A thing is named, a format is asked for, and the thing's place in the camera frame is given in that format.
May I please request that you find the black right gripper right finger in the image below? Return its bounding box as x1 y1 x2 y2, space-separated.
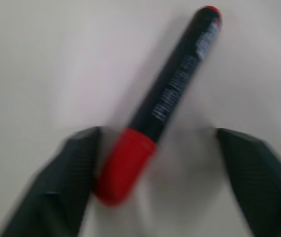
215 127 281 237

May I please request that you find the black marker with red cap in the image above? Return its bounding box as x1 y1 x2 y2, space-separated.
92 5 223 207

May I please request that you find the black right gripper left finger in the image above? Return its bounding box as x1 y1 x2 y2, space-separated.
0 126 103 237

